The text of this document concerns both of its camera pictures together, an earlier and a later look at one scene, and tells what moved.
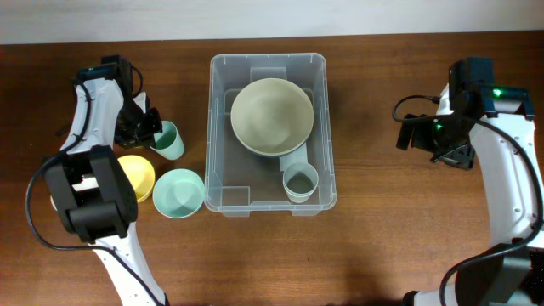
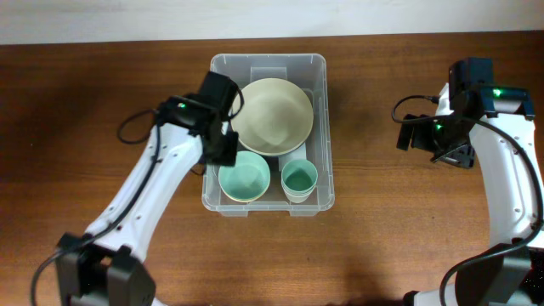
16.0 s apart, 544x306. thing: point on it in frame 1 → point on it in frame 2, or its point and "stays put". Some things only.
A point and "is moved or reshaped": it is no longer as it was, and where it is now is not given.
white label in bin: x=297 y=155 stays put
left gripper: x=132 y=139 → x=231 y=157
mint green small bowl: x=178 y=193 → x=247 y=179
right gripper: x=460 y=157 stays put
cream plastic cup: x=299 y=199 stays put
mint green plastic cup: x=168 y=142 is moved or reshaped
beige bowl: x=272 y=116 stays put
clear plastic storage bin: x=268 y=138 stays put
